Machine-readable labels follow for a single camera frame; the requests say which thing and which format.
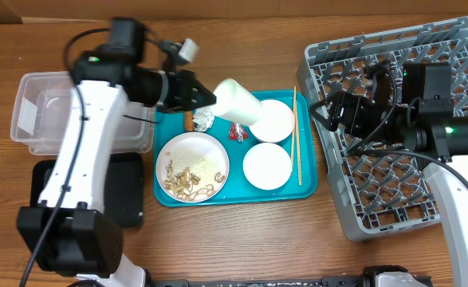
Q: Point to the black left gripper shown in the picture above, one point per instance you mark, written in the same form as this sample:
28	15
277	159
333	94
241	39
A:
187	84

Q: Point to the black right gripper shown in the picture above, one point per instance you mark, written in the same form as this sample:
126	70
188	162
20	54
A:
355	107

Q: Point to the white plastic cup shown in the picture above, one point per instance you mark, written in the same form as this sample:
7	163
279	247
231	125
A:
236	104

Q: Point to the red snack wrapper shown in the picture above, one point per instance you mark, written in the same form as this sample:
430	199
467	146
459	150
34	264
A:
237	132

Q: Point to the pink bowl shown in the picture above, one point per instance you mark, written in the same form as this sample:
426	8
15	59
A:
275	123

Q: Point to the white bowl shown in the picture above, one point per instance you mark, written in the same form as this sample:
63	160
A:
267	166

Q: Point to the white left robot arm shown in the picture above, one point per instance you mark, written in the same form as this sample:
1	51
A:
67	231

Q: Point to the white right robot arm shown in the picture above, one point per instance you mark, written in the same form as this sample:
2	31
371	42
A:
415	119

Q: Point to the grey dishwasher rack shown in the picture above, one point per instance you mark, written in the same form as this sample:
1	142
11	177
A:
378	196

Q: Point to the crumpled foil ball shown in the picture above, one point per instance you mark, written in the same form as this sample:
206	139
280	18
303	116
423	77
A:
203	119

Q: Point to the orange carrot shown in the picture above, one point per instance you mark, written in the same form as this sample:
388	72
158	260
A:
189	124

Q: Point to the teal plastic tray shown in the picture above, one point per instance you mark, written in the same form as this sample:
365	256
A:
237	188

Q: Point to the white plate with food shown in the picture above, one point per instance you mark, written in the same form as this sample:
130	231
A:
192	167

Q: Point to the black tray bin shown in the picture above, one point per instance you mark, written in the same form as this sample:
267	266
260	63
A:
123	195

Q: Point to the clear plastic bin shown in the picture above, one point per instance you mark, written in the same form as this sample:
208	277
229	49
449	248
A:
41	111

